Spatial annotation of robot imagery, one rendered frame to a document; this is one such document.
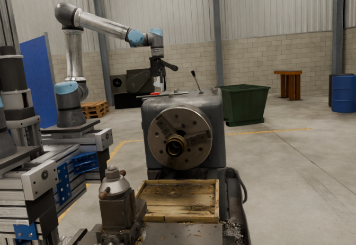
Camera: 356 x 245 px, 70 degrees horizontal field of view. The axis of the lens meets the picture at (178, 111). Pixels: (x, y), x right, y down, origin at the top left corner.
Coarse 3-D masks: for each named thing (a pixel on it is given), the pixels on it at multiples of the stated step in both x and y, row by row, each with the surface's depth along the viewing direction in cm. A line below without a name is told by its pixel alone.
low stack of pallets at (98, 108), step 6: (90, 102) 937; (96, 102) 919; (102, 102) 903; (108, 102) 952; (84, 108) 886; (90, 108) 854; (96, 108) 839; (102, 108) 894; (108, 108) 948; (84, 114) 862; (90, 114) 842; (96, 114) 844; (102, 114) 897
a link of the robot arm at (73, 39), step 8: (64, 32) 142; (72, 32) 141; (80, 32) 144; (72, 40) 142; (80, 40) 145; (72, 48) 143; (80, 48) 146; (72, 56) 144; (80, 56) 146; (72, 64) 144; (80, 64) 147; (72, 72) 145; (80, 72) 147; (72, 80) 144; (80, 80) 146
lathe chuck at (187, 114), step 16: (176, 112) 121; (192, 112) 120; (176, 128) 122; (192, 128) 121; (208, 128) 120; (160, 144) 125; (192, 144) 123; (208, 144) 121; (160, 160) 127; (176, 160) 125; (192, 160) 124
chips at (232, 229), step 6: (222, 222) 141; (228, 222) 141; (222, 228) 137; (228, 228) 135; (234, 228) 136; (240, 228) 136; (222, 234) 133; (228, 234) 126; (234, 234) 128; (240, 234) 130; (240, 240) 123
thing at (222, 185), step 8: (192, 168) 142; (200, 168) 141; (224, 168) 139; (152, 176) 147; (184, 176) 142; (192, 176) 142; (224, 176) 141; (224, 184) 141; (224, 192) 142; (224, 200) 142; (224, 208) 143; (224, 216) 143
